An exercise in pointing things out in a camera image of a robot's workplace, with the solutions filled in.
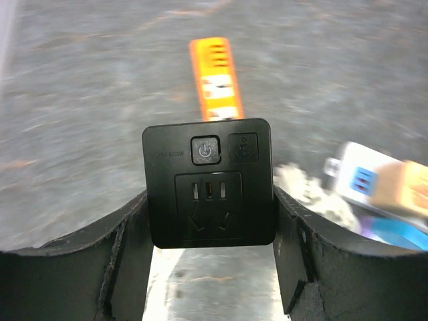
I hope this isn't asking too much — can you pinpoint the black cube socket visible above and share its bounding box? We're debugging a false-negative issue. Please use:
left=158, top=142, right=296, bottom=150
left=142, top=118, right=277, bottom=249

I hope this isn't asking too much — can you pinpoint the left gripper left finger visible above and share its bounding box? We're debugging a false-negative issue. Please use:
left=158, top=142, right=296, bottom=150
left=1, top=193, right=153, bottom=320

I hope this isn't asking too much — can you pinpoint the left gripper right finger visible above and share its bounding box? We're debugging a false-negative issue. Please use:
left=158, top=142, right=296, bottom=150
left=273, top=189, right=427, bottom=320

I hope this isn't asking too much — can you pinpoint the purple strip white cord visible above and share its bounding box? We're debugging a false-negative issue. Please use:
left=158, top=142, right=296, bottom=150
left=274, top=163, right=360, bottom=235

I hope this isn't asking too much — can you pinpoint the white multicolour power strip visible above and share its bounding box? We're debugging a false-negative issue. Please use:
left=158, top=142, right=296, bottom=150
left=323, top=141, right=427, bottom=233

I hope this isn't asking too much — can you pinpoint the blue cube socket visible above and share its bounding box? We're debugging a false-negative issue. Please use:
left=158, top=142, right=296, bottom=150
left=371, top=217, right=427, bottom=251

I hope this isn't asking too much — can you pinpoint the purple power strip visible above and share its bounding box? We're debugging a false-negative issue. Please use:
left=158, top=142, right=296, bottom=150
left=358, top=215, right=376, bottom=239

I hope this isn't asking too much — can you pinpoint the orange power strip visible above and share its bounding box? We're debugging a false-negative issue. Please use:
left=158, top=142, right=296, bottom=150
left=189, top=37, right=245, bottom=122

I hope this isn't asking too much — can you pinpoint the beige cube socket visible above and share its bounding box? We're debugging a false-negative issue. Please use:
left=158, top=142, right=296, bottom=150
left=368, top=160, right=427, bottom=219

